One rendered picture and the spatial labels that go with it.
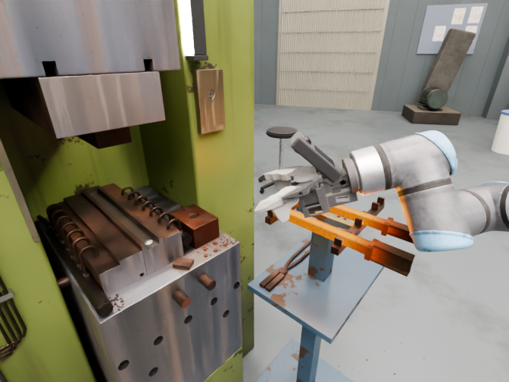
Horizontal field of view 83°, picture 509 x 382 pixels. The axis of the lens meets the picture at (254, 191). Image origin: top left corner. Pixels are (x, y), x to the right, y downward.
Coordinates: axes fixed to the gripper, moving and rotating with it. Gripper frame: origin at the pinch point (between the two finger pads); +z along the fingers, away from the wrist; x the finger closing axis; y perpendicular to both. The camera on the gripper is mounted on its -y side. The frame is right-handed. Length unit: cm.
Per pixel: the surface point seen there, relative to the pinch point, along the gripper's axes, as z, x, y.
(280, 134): 7, 228, 51
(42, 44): 20.5, -8.4, -35.7
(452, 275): -87, 107, 150
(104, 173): 57, 36, -5
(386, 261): -23.3, -0.5, 25.1
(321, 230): -11.0, 8.8, 19.7
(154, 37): 8.9, 5.4, -33.1
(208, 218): 18.1, 13.4, 10.6
